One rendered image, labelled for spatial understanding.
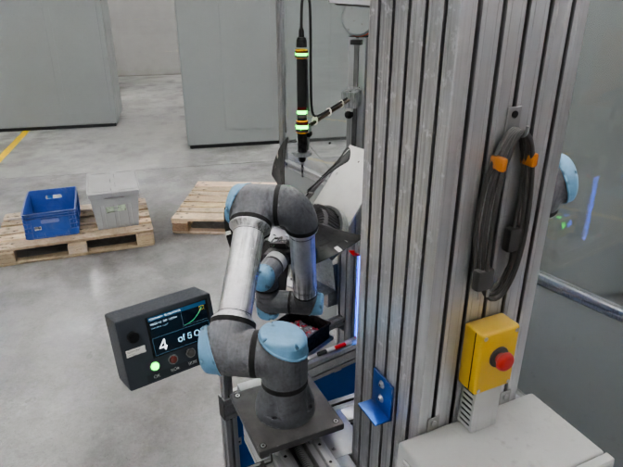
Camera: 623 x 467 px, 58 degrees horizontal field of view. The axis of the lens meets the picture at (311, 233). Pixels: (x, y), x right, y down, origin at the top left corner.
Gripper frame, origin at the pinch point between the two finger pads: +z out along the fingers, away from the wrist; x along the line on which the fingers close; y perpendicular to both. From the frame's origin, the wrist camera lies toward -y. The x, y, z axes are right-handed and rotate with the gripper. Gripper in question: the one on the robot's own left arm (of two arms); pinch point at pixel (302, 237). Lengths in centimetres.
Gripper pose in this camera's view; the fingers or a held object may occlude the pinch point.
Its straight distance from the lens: 204.0
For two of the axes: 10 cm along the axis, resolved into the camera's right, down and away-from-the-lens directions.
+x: 1.0, 9.2, 3.8
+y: -9.5, -0.3, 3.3
